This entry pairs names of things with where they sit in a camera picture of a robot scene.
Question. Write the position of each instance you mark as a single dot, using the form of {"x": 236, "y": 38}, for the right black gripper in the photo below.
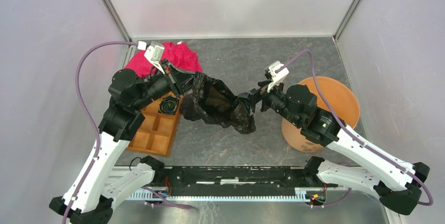
{"x": 255, "y": 95}

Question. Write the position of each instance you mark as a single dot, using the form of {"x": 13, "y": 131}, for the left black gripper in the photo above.
{"x": 185, "y": 81}

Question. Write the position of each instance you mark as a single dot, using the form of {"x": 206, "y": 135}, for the black trash bag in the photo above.
{"x": 213, "y": 102}

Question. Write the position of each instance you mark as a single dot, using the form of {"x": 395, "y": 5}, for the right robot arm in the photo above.
{"x": 397, "y": 184}

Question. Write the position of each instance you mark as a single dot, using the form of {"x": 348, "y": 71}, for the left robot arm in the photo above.
{"x": 89, "y": 199}

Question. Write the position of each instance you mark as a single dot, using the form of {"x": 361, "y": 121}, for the black bag roll right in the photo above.
{"x": 169, "y": 105}

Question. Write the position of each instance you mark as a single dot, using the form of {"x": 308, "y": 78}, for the red cloth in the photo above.
{"x": 178, "y": 54}

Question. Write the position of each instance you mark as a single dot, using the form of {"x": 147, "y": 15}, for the orange compartment tray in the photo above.
{"x": 156, "y": 134}

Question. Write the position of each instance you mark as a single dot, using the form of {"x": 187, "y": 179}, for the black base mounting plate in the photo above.
{"x": 221, "y": 181}

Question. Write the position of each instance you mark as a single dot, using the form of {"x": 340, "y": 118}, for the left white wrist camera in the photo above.
{"x": 153, "y": 53}

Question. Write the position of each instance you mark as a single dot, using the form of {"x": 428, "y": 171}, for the left aluminium corner post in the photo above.
{"x": 116, "y": 20}

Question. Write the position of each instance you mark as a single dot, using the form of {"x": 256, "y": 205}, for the aluminium corner post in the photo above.
{"x": 346, "y": 19}
{"x": 116, "y": 20}

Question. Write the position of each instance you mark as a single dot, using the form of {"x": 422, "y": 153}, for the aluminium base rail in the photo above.
{"x": 134, "y": 185}

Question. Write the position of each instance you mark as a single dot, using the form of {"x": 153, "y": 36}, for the right aluminium corner post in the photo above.
{"x": 346, "y": 19}

